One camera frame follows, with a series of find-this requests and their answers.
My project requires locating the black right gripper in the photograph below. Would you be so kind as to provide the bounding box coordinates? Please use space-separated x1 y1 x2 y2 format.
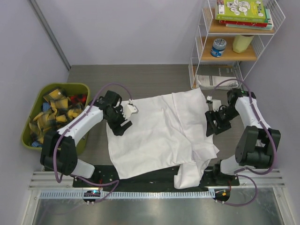
205 105 240 136

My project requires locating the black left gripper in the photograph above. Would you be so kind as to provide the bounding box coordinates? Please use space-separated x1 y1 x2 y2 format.
105 105 132 136

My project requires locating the white long sleeve shirt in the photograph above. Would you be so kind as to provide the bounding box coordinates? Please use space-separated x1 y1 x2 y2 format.
106 89 218 189

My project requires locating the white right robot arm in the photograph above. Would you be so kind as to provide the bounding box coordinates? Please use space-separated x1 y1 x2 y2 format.
205 88 281 185

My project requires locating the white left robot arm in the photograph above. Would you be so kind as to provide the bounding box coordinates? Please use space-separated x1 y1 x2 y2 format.
40 90 138 187

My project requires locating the grey setup guide booklet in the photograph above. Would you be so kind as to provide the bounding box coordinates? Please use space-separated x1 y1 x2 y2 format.
195 65 235 89

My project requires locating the red black plaid shirt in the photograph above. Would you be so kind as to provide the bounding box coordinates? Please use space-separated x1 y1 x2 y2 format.
69 94 87 105

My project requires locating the yellow plaid flannel shirt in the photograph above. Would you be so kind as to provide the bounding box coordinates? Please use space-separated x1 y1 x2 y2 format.
29 87 87 147

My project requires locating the olive green plastic bin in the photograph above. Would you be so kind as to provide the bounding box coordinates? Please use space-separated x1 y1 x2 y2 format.
21 83 90 151

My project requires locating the blue white round tin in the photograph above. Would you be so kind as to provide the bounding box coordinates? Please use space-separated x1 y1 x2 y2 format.
210 38 227 58

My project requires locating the pale yellow faceted cup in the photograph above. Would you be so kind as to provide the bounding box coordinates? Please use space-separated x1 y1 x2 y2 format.
232 35 254 53

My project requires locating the red middle book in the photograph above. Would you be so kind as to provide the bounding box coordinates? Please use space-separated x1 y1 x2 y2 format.
219 20 268 27

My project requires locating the green top book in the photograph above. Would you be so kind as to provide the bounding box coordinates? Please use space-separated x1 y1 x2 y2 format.
215 0 267 23

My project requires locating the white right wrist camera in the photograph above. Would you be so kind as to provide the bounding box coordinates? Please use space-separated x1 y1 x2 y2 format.
206 96 222 112

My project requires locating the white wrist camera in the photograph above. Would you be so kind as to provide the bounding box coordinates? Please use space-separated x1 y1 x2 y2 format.
206 96 222 112
123 99 139 120

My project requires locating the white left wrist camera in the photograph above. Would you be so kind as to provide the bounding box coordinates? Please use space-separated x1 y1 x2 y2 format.
123 99 139 120

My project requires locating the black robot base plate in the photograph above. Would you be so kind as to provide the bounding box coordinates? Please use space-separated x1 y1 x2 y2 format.
72 165 240 193

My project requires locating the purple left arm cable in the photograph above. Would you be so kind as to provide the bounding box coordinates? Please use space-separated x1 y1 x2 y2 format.
53 82 133 204

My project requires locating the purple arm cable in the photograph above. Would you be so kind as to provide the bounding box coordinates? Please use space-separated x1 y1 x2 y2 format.
208 78 279 207
53 82 133 204

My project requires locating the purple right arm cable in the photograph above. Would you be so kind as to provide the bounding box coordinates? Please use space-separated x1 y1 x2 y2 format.
208 78 279 207

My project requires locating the white slotted cable duct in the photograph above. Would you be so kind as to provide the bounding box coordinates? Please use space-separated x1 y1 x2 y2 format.
39 189 215 200

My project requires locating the aluminium rail frame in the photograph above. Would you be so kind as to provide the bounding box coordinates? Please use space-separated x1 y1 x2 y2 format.
29 169 285 189

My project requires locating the white wire shelf rack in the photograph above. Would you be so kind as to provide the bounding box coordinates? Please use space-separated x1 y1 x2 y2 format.
188 0 285 90

